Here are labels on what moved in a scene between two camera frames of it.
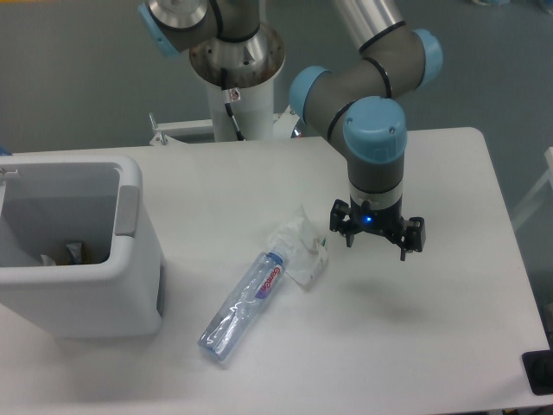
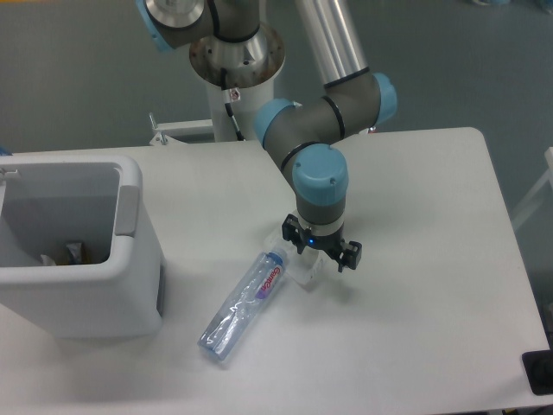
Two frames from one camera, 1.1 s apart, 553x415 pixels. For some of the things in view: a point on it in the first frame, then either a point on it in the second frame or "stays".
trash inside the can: [75, 252] stays
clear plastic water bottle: [244, 307] stays
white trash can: [73, 261] stays
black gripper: [389, 221] to [351, 252]
